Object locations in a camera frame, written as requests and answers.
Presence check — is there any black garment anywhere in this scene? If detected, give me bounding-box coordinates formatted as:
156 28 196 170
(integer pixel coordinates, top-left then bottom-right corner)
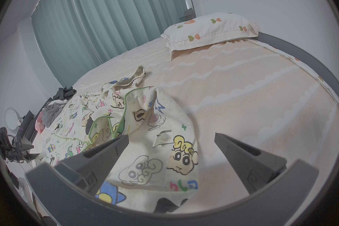
52 86 77 101

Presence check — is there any blue-green curtain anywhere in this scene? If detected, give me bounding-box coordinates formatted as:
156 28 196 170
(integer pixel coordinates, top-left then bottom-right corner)
31 0 104 89
67 0 195 65

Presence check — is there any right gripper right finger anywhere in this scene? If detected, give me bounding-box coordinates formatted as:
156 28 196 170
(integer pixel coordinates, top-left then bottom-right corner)
215 132 287 197

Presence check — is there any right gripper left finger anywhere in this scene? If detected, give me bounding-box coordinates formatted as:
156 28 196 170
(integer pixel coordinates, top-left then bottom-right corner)
57 134 130 194

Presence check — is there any pink garment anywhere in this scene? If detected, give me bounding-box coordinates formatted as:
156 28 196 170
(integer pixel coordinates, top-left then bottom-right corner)
34 111 45 134

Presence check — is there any white trash bin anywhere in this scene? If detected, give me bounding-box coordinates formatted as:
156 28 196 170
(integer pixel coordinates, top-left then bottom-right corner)
5 108 21 130

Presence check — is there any white printed pillow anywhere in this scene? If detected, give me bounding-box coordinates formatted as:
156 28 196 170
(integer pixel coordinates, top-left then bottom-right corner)
161 12 259 61

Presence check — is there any bed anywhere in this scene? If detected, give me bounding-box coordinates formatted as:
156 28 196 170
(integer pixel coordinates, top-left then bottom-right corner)
37 0 339 217

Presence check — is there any grey bedside table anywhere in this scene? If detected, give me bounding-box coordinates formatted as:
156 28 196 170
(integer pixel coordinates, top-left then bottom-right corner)
180 8 194 21

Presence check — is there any grey garment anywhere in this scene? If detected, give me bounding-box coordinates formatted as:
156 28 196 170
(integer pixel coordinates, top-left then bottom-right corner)
42 99 68 127

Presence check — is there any white printed pyjama top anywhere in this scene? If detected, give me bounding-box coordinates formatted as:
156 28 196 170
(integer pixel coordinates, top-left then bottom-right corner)
36 65 200 214

